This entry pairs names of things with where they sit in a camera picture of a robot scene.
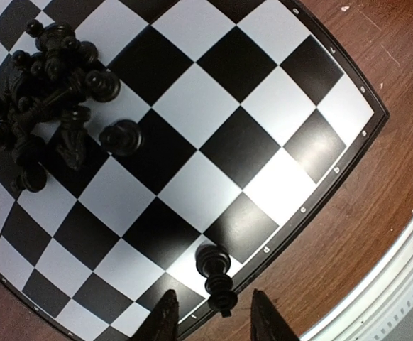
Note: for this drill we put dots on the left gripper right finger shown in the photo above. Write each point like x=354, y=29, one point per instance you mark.
x=266, y=322

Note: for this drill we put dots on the black pawn lying apart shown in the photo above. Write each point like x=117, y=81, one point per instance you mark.
x=122, y=138

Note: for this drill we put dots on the pile of black chess pieces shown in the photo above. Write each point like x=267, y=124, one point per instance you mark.
x=51, y=85

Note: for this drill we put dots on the aluminium front rail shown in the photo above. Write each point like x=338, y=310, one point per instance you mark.
x=378, y=303

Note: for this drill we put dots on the black grey chessboard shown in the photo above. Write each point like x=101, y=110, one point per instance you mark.
x=251, y=114

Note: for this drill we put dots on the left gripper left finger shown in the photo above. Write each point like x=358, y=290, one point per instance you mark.
x=163, y=320

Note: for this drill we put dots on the black chess king piece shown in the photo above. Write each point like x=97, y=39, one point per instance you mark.
x=213, y=263

